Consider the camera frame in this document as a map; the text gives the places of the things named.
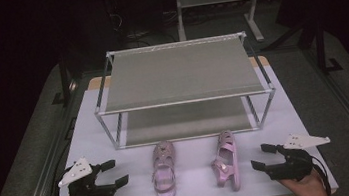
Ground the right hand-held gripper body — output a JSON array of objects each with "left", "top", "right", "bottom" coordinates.
[{"left": 261, "top": 128, "right": 335, "bottom": 186}]

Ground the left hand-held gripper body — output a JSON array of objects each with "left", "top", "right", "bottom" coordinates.
[{"left": 54, "top": 153, "right": 118, "bottom": 196}]

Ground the pink sandal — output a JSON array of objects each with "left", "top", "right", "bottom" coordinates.
[
  {"left": 207, "top": 128, "right": 243, "bottom": 195},
  {"left": 147, "top": 139, "right": 181, "bottom": 196}
]

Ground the grey two-tier shoe rack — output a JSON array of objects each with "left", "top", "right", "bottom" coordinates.
[{"left": 86, "top": 28, "right": 281, "bottom": 153}]

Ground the person's right hand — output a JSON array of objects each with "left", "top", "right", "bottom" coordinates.
[{"left": 277, "top": 167, "right": 329, "bottom": 196}]

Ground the black floor stand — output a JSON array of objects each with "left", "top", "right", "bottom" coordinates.
[
  {"left": 45, "top": 50, "right": 88, "bottom": 109},
  {"left": 311, "top": 21, "right": 345, "bottom": 76}
]

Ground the bundle of dark cables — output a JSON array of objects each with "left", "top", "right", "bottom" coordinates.
[{"left": 101, "top": 0, "right": 184, "bottom": 52}]

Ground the metal frame stand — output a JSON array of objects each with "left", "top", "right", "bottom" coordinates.
[{"left": 174, "top": 0, "right": 271, "bottom": 52}]

